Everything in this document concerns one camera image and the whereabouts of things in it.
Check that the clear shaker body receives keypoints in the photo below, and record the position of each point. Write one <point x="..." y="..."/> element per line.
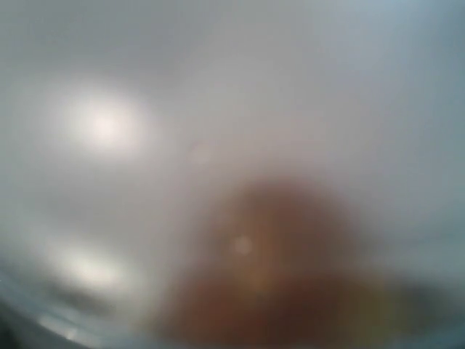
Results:
<point x="125" y="123"/>

